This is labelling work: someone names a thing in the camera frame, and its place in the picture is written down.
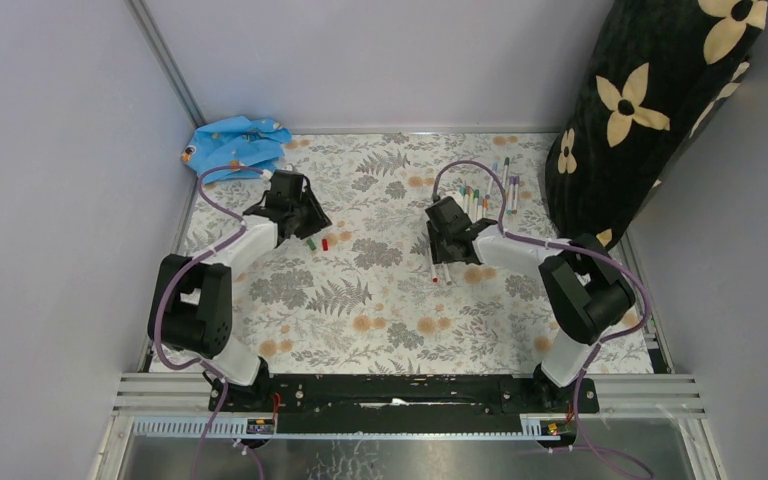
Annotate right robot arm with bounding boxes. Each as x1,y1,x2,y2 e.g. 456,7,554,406
425,197,636,412

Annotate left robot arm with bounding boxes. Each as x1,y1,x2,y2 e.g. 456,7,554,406
147,169,331,411

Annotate blue patterned cloth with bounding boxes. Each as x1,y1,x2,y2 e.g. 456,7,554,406
180,116,293,184

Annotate light blue cap marker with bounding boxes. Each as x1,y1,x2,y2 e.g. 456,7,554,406
485,162,498,199

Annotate floral table mat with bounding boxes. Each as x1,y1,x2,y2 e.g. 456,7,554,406
147,132,654,376

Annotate black floral plush pillow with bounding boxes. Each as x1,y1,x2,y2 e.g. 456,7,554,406
543,0,768,248

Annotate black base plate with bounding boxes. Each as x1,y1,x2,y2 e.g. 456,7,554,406
208,374,600,435

